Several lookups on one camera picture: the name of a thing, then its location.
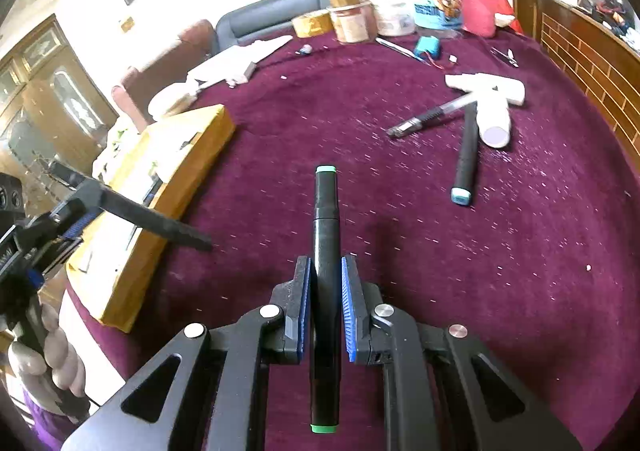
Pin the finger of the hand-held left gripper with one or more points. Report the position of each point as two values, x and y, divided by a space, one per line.
55 261
75 221

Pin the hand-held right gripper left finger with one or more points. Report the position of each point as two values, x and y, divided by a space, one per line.
305 321

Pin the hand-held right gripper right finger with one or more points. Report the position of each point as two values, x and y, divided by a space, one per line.
348 321

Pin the black marker with green caps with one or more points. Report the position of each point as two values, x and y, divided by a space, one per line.
325 251

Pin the black ribbed stick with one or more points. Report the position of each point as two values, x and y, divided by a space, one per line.
150 221

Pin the yellow cardboard box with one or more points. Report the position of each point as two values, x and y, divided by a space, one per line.
165 166

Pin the person's left forearm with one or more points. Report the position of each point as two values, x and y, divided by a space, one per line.
45 426

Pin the person's left hand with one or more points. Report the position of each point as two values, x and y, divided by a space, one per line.
55 366

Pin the green patterned cloth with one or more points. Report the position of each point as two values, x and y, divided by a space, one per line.
112 151

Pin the wooden glass-door cabinet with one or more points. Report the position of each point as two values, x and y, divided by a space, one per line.
45 96

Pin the white round bowl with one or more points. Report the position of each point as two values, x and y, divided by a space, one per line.
170 98

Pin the brown armchair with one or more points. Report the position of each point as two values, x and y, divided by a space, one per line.
165 66

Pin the black marker with teal cap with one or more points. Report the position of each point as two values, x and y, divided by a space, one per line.
467 156

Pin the clear pen with black grip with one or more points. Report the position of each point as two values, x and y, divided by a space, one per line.
430 118

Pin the white foam sheets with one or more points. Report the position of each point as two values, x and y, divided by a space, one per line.
240 58

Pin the grey sofa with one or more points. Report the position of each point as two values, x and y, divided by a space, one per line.
270 13

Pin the blue battery pack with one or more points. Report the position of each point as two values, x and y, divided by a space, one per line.
428 47

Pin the clear jar with brown contents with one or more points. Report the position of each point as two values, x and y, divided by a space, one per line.
352 23

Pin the small metal scissors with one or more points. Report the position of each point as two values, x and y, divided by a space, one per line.
506 57

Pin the blue cartoon bucket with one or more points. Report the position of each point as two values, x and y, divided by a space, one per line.
437 3

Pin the wooden sideboard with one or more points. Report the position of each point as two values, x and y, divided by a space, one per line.
590 61

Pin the brass wall switch plate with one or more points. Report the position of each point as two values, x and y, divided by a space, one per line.
127 22

